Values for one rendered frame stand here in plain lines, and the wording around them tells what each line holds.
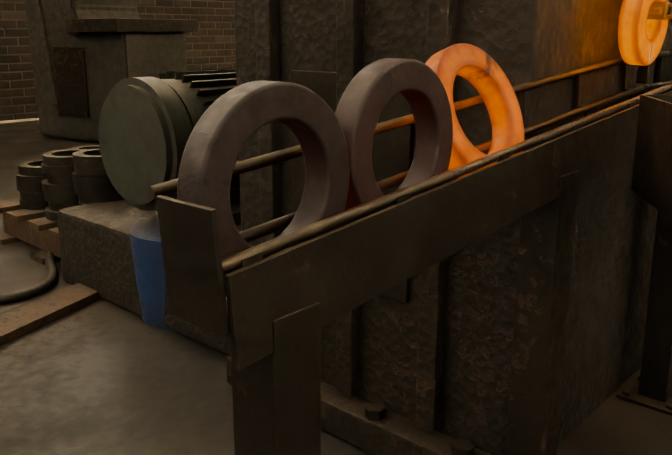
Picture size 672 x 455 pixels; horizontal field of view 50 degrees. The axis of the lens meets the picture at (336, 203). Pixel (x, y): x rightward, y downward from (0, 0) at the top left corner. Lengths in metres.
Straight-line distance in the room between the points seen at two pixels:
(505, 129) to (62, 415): 1.15
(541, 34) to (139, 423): 1.11
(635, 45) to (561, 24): 0.15
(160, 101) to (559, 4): 1.15
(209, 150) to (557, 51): 0.78
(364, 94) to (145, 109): 1.37
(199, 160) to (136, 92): 1.49
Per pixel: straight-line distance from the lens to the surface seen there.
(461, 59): 0.95
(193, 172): 0.59
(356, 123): 0.70
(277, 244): 0.62
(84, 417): 1.70
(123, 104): 2.13
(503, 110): 1.00
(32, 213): 2.91
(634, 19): 1.32
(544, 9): 1.19
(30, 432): 1.68
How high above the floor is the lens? 0.81
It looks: 13 degrees down
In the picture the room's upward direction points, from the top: straight up
